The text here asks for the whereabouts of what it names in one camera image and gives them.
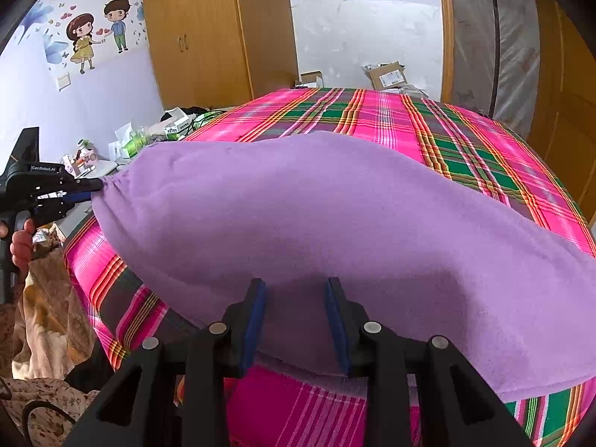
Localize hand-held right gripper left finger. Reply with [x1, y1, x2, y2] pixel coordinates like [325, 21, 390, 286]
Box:
[63, 278, 268, 447]

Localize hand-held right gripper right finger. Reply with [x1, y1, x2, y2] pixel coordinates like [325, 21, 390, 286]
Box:
[324, 277, 536, 447]

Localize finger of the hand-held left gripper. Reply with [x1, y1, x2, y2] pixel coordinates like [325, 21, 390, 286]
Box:
[60, 178, 103, 193]
[39, 192, 94, 206]

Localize purple fleece cloth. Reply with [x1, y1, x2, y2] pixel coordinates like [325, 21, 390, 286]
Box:
[91, 130, 596, 401]

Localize person's left hand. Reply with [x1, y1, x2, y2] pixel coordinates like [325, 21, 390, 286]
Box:
[0, 219, 36, 274]

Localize white desk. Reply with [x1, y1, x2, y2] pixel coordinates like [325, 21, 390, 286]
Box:
[56, 158, 119, 238]

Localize green packet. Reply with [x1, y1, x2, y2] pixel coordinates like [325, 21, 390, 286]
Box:
[120, 130, 150, 156]

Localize beige patterned blanket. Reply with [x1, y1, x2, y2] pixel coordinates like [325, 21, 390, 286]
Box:
[12, 251, 101, 378]

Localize black pouch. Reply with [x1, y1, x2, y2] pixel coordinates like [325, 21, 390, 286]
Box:
[161, 106, 206, 124]

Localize black trousers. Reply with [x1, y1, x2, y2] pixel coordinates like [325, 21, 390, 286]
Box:
[70, 349, 117, 392]

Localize wooden wardrobe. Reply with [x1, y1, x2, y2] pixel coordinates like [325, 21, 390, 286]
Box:
[140, 0, 299, 112]

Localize person's floral garment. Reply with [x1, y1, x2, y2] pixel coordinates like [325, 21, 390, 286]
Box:
[0, 375, 101, 447]

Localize pink plaid bed sheet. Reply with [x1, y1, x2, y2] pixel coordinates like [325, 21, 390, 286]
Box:
[63, 86, 596, 447]

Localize brown cardboard box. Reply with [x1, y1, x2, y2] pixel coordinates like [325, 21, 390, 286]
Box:
[363, 61, 407, 91]

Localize plastic-wrapped mattress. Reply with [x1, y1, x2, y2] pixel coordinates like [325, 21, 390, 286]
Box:
[442, 0, 541, 138]

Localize wooden door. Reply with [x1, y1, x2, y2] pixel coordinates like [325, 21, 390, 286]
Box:
[526, 0, 596, 224]

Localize cartoon wall sticker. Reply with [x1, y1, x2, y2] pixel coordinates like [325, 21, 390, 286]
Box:
[19, 0, 147, 75]

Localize black cable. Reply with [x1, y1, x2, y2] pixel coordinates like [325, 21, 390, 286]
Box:
[0, 375, 70, 435]

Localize wooden door frame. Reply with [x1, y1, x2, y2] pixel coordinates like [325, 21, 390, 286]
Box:
[435, 0, 454, 103]

